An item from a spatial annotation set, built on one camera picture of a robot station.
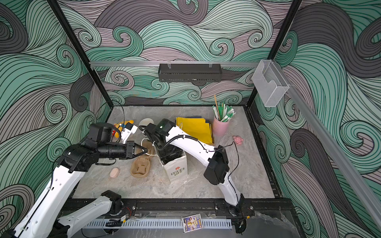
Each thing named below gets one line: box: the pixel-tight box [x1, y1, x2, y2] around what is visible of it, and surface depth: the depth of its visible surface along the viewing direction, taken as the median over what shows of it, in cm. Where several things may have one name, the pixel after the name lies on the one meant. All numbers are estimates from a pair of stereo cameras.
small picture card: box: [182, 213, 204, 234], surface depth 70 cm
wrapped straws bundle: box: [212, 94, 237, 123], surface depth 94 cm
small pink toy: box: [232, 135, 244, 146], surface depth 97 cm
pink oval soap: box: [109, 167, 121, 179], surface depth 85 cm
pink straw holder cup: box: [212, 117, 230, 137], surface depth 102 cm
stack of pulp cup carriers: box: [130, 140, 156, 179], surface depth 85 cm
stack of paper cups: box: [138, 118, 155, 126], surface depth 90 cm
